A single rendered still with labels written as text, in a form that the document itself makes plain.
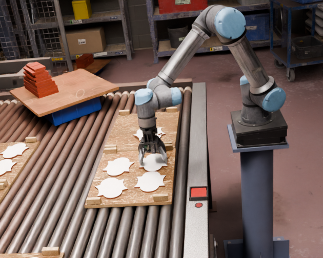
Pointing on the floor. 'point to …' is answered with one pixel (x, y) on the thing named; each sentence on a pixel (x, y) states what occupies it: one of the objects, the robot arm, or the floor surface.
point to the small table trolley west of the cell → (281, 60)
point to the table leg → (210, 190)
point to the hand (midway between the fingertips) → (153, 162)
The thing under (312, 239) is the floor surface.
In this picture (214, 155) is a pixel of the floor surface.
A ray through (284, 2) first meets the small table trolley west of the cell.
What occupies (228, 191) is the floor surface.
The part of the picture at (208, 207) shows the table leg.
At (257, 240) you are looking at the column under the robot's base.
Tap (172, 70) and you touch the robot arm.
